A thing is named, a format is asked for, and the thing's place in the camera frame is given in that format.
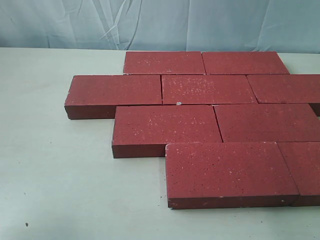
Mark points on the red brick with white speckles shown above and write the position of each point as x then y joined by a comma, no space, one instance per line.
206,90

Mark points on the white backdrop cloth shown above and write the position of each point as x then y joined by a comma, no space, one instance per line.
284,26

